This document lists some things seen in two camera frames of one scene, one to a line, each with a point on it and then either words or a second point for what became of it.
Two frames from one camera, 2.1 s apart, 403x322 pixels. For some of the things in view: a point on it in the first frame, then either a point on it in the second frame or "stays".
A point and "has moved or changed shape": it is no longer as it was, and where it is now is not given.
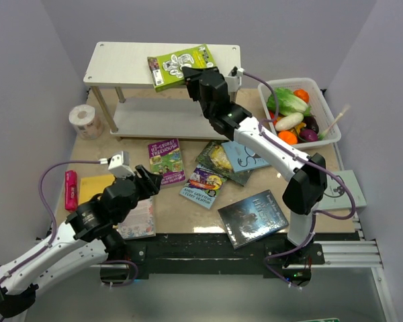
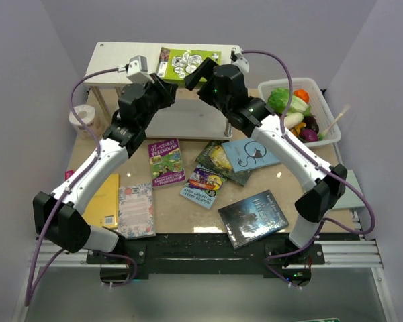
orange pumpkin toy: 302,94 stays
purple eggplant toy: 311,123 stays
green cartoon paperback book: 166,69 has moved or changed shape
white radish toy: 289,121 stays
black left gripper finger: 154,181 to 168,90
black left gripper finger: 142,169 to 158,81
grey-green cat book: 336,196 stays
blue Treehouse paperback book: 203,186 stays
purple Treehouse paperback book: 166,158 stays
